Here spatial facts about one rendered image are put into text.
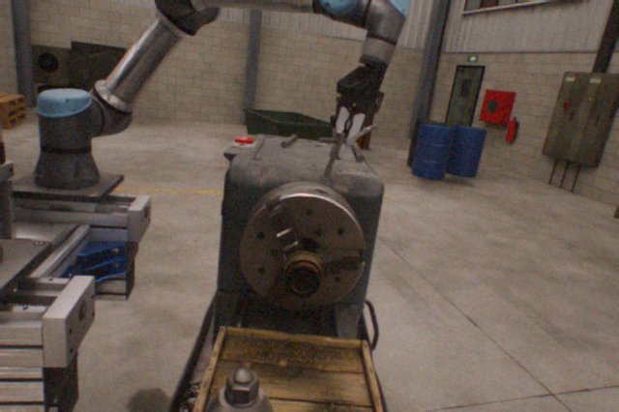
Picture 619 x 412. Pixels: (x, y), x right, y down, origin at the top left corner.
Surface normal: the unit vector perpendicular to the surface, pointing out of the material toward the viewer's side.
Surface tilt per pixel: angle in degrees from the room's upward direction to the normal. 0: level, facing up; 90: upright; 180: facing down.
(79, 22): 90
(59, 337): 90
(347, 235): 90
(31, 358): 90
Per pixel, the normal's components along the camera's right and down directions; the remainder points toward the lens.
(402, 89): 0.28, 0.31
